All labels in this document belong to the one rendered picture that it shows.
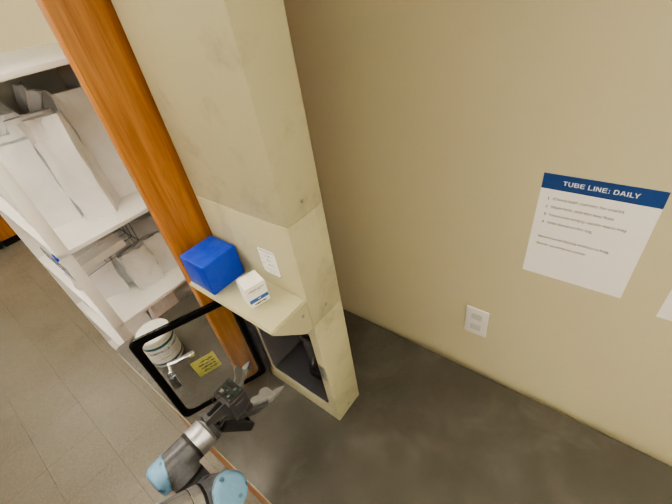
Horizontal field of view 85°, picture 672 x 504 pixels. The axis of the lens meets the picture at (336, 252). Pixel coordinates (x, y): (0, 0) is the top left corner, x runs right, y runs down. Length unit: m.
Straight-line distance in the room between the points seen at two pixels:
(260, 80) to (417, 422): 1.07
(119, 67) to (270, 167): 0.40
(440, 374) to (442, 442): 0.23
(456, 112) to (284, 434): 1.07
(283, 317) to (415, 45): 0.66
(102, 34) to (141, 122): 0.17
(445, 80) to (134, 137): 0.69
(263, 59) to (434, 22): 0.40
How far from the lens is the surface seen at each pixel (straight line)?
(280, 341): 1.35
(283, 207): 0.71
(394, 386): 1.37
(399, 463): 1.26
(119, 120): 0.94
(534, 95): 0.87
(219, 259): 0.93
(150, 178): 0.97
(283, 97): 0.68
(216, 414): 1.04
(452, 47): 0.90
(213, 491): 0.92
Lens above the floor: 2.11
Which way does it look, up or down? 38 degrees down
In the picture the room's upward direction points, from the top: 10 degrees counter-clockwise
